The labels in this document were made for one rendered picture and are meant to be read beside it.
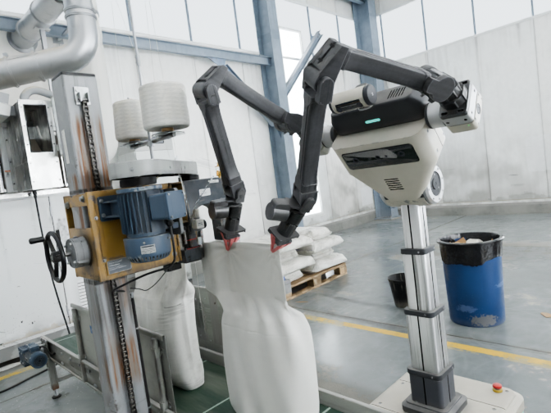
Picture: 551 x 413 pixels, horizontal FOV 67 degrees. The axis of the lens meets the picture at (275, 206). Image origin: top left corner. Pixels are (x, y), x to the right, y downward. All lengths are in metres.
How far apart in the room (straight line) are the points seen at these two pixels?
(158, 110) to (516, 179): 8.37
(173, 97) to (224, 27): 6.21
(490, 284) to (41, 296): 3.76
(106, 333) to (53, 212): 2.78
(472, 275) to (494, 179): 6.15
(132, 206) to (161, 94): 0.40
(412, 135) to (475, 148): 8.08
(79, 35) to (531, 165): 7.84
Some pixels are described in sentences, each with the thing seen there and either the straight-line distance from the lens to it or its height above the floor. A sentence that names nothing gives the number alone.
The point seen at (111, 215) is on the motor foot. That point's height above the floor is 1.25.
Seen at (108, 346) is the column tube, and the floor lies 0.78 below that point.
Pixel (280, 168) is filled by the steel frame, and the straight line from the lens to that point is 7.73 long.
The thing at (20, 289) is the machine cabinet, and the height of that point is 0.63.
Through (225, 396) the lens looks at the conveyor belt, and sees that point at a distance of 2.03.
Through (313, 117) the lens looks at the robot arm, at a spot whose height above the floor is 1.45.
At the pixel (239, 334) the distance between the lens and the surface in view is 1.63.
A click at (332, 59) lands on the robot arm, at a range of 1.10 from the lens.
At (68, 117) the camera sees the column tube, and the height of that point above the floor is 1.60.
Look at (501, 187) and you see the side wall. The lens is 9.44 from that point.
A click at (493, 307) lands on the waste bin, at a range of 3.55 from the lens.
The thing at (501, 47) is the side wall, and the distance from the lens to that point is 9.53.
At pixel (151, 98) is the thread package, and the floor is 1.63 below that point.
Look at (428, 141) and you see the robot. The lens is 1.52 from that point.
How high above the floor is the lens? 1.30
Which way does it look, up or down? 4 degrees down
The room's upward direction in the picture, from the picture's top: 7 degrees counter-clockwise
